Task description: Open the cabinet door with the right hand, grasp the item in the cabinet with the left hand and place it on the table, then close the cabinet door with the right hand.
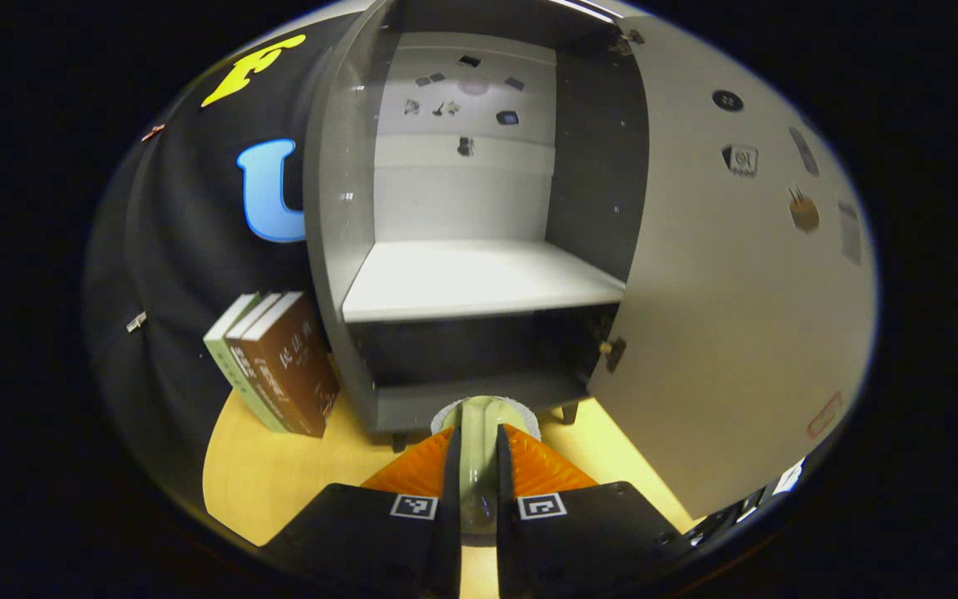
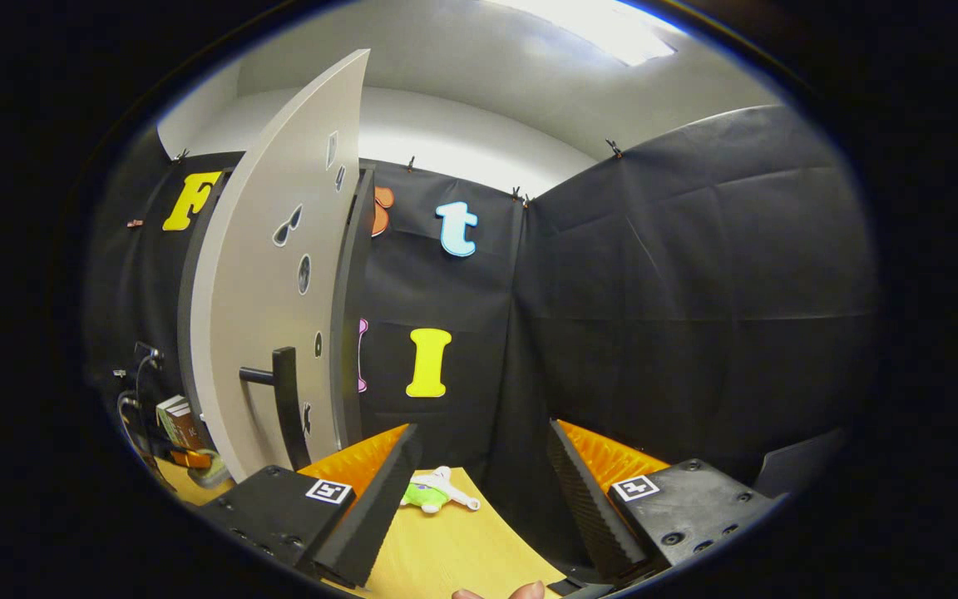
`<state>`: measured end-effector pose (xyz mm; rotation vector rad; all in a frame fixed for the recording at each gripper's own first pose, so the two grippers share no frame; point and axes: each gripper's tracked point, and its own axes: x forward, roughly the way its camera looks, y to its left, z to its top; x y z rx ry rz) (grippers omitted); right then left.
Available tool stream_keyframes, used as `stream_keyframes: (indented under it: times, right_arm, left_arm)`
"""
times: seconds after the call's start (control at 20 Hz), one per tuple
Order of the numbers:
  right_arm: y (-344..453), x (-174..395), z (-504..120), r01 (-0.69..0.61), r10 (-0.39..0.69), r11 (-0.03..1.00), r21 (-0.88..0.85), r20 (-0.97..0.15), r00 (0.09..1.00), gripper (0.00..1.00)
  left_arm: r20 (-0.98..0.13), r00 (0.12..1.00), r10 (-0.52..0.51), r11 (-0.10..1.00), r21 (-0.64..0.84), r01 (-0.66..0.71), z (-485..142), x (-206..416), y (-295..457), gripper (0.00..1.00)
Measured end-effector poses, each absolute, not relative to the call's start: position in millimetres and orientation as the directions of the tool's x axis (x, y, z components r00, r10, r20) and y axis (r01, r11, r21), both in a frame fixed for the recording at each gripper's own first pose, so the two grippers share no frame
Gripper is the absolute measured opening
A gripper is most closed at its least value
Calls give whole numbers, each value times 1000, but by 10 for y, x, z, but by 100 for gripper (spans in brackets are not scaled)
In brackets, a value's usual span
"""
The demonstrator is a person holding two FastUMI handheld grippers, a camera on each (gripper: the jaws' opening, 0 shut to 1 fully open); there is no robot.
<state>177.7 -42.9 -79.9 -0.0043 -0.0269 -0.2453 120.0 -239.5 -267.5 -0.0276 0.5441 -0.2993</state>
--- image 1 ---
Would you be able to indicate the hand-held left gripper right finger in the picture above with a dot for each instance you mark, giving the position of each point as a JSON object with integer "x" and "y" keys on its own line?
{"x": 508, "y": 532}

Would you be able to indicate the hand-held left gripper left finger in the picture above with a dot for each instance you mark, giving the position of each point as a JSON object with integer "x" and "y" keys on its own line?
{"x": 448, "y": 532}

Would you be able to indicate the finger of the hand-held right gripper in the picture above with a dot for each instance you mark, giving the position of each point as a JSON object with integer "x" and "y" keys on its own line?
{"x": 728, "y": 520}

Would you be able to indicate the beige cabinet door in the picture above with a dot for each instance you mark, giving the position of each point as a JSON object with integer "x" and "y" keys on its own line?
{"x": 737, "y": 333}

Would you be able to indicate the grey cabinet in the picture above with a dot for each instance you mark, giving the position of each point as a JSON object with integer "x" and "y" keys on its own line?
{"x": 479, "y": 279}

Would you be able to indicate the brown book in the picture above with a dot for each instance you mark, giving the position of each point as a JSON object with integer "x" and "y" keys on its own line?
{"x": 296, "y": 374}

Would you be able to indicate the grey book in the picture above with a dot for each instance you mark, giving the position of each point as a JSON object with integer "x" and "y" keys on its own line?
{"x": 253, "y": 314}

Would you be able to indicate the green book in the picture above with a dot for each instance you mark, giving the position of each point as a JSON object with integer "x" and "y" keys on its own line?
{"x": 232, "y": 316}

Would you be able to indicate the white clip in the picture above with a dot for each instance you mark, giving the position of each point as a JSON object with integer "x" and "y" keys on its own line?
{"x": 136, "y": 322}

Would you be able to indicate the black backdrop cloth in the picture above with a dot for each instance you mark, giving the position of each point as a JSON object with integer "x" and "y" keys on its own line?
{"x": 171, "y": 249}

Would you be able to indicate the red clip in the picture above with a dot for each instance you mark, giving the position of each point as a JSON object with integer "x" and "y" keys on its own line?
{"x": 153, "y": 132}

